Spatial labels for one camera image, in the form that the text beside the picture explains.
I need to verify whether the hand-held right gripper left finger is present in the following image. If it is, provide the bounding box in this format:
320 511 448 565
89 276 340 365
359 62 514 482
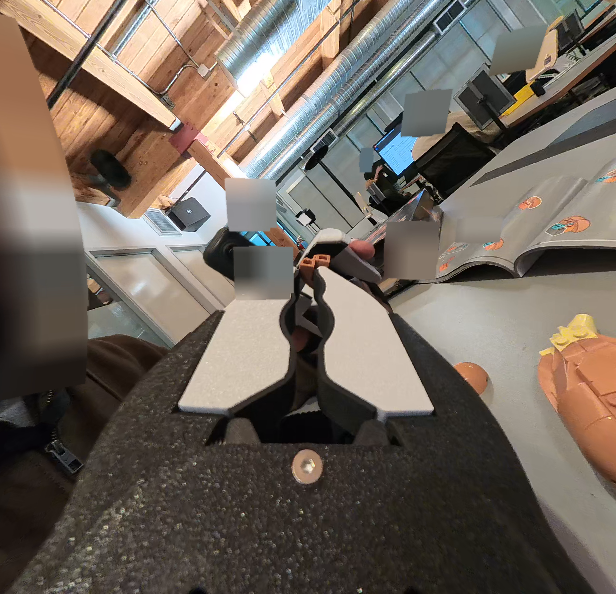
177 293 296 418

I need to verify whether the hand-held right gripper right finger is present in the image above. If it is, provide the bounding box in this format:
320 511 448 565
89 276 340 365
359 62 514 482
313 267 436 436

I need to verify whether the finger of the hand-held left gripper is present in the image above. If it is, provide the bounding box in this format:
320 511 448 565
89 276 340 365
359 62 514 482
294 293 319 335

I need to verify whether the black speaker box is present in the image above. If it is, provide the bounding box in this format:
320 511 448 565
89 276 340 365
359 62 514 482
166 197 211 233

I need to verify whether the round tan toy piece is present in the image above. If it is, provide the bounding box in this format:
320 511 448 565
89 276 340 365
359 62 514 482
453 361 491 395

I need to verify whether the black round ceiling fixture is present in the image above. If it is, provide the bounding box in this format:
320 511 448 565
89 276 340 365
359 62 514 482
89 149 133 193

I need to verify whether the black round lamp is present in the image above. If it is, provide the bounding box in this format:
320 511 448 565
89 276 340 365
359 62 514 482
305 144 338 168

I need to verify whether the dark printed box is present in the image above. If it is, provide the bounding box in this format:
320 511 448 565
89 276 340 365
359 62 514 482
366 187 443 243

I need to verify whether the lit computer monitor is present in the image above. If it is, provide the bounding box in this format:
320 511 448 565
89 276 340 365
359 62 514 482
373 129 419 177

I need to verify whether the brown toy brick model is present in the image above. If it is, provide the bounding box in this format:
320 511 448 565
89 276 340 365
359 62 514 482
536 314 616 484

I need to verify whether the black office chair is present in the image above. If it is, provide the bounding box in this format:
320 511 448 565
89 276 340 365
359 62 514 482
414 122 496 200

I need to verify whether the open instruction booklet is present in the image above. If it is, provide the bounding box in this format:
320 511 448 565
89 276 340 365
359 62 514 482
419 175 616 284

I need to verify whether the person's brown jacket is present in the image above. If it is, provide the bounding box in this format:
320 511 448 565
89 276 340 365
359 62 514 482
0 334 169 594

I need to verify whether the black ceiling pipe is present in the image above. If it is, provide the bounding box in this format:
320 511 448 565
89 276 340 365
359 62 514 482
47 0 147 108

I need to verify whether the grey computer monitor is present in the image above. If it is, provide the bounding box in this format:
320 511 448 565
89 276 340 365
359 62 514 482
454 65 518 130

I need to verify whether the wooden table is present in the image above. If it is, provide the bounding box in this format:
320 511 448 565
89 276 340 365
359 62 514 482
500 2 616 128

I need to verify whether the black monitor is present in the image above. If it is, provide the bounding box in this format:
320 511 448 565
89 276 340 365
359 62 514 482
558 9 585 53

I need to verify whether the wall vent grille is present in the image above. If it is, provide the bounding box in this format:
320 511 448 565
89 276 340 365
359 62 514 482
142 208 183 236

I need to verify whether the red beam bracket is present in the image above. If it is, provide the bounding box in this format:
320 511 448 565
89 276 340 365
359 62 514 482
168 124 205 158

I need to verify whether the wide silver ventilation duct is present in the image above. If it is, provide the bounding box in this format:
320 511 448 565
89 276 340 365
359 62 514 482
214 0 301 91

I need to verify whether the long silver ventilation duct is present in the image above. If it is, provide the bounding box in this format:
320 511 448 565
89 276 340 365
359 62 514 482
241 0 496 181

